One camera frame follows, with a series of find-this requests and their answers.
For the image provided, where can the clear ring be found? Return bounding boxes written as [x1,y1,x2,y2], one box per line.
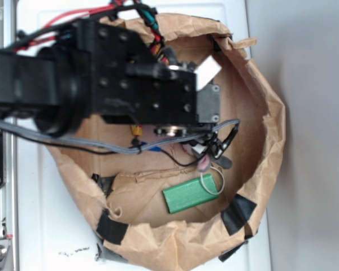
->
[200,165,225,195]

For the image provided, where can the green rectangular block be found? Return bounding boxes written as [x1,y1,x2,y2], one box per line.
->
[162,174,219,214]

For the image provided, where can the crumpled brown paper bag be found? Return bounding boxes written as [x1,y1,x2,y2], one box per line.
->
[49,13,286,270]

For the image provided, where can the grey ribbon cable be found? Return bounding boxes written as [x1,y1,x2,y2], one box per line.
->
[0,118,241,155]

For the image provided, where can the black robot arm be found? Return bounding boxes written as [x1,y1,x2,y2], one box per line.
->
[0,19,220,137]

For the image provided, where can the thin black wire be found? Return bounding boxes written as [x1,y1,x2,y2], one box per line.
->
[5,124,240,167]

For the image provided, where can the aluminium frame rail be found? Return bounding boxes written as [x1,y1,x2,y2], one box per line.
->
[0,1,19,270]

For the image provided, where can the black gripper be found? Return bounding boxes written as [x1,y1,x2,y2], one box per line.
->
[76,20,220,136]

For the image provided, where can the red and black wire bundle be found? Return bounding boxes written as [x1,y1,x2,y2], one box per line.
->
[12,0,176,67]

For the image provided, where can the grey plush mouse toy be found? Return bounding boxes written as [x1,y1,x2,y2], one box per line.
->
[182,144,233,172]

